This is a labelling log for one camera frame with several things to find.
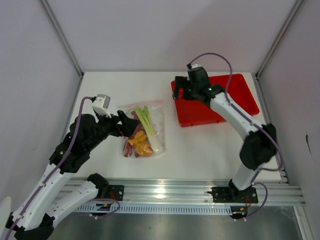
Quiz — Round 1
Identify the clear pink-dotted zip bag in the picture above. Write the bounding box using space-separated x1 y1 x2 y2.
120 100 166 158

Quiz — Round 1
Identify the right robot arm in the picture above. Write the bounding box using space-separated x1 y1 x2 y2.
172 65 277 202

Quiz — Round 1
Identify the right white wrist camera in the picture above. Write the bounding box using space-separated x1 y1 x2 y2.
186 63 205 73

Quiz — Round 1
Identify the left aluminium frame post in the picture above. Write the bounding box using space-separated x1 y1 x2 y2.
38 0 84 78

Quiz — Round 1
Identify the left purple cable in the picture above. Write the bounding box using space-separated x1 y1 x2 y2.
4 96 121 240

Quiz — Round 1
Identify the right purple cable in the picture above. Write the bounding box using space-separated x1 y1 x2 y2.
187 52 285 222

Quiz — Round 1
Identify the purple cable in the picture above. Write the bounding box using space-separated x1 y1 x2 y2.
187 52 285 222
4 96 121 240

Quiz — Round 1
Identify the yellow pasta pile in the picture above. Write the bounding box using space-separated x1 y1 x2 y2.
128 130 153 157

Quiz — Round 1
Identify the green white celery stalk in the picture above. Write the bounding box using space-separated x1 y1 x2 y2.
134 105 164 155

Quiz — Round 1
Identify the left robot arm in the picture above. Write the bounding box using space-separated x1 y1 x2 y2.
5 110 140 240

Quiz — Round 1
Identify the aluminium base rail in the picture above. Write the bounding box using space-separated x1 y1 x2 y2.
56 178 305 206

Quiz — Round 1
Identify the aluminium frame post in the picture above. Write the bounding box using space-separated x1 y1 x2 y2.
255 0 306 80
38 0 84 78

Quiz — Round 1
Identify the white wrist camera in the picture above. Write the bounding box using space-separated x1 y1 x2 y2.
186 63 205 73
92 94 112 118

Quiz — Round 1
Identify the right aluminium frame post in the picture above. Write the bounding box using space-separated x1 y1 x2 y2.
255 0 306 80

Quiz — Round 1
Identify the red plastic tray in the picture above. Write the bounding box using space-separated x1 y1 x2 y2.
174 73 260 127

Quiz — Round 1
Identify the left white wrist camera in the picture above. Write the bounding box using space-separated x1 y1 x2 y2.
92 94 112 118

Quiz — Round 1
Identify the white slotted cable duct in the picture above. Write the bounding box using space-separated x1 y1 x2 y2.
75 203 247 216

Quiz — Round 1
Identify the red toy lobster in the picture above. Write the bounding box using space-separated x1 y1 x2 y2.
123 123 146 157

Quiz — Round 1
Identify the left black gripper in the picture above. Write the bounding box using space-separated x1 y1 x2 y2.
86 108 140 151

